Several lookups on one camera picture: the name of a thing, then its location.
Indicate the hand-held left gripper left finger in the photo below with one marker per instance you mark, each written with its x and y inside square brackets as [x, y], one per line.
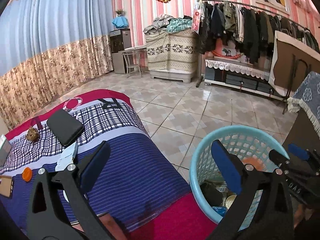
[96, 165]

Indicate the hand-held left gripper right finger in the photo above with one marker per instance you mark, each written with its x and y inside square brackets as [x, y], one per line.
[226, 171]

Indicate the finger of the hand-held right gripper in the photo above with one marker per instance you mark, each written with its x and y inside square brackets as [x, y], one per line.
[277, 156]
[297, 151]

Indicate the grey paper package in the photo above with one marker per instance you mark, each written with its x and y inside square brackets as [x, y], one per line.
[221, 187]

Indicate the orange plastic bag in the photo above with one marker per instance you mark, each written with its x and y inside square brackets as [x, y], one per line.
[252, 162]

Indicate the cream round bowl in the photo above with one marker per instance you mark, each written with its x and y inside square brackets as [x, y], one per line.
[231, 200]

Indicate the light blue plastic basket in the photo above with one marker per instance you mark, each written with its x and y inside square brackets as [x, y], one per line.
[200, 155]

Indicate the blue plastic bag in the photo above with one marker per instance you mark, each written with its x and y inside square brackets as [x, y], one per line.
[220, 210]

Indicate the dark wooden cabinet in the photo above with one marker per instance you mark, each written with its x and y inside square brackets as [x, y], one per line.
[300, 130]

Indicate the blue striped bed blanket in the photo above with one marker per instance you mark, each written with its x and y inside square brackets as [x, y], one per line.
[140, 170]

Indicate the black flat case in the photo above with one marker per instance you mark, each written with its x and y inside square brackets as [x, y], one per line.
[63, 127]

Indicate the blue fringed cloth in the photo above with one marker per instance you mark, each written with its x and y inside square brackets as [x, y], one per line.
[308, 95]

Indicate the brown crumpled lump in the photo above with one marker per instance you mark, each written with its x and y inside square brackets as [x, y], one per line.
[32, 135]

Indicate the low cabinet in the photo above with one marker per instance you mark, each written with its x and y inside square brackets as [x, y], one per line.
[240, 82]

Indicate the folded table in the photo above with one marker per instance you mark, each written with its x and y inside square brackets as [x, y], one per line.
[287, 62]

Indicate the brown cardboard tray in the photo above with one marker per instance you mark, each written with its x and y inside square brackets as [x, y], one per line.
[6, 186]

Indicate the grey box at edge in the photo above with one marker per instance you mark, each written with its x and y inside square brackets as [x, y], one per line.
[4, 152]

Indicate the white lace cloth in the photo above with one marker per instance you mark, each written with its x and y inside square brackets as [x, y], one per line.
[232, 66]

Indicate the metal clothes rack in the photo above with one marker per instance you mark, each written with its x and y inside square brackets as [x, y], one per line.
[199, 70]

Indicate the grey water dispenser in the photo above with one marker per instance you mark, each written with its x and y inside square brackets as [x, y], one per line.
[120, 55]

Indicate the red hoop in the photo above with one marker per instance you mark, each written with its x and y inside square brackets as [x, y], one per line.
[226, 55]

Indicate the small metal table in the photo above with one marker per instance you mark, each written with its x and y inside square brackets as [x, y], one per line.
[132, 51]

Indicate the row of hanging clothes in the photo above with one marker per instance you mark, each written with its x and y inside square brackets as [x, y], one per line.
[250, 30]

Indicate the patterned cloth covered cabinet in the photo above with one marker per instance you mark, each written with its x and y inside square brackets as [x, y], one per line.
[172, 52]

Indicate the blue and floral curtain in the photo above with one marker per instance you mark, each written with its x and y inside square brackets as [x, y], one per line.
[50, 30]

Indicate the blue vase with plant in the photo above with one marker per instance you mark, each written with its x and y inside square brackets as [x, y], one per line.
[120, 21]

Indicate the pink hanging tag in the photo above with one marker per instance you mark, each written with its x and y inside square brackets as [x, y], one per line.
[196, 20]

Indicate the pile of folded clothes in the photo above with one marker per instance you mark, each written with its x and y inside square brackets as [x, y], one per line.
[162, 23]

